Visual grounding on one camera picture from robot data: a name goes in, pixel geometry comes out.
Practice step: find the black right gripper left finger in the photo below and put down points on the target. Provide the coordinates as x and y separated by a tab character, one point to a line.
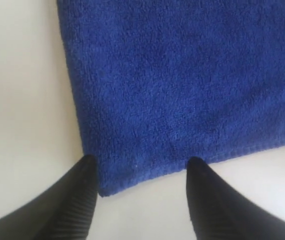
63	212

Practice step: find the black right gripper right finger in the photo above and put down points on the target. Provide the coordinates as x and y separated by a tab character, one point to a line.
219	212

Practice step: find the blue microfiber towel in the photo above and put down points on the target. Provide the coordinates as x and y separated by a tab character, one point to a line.
156	82

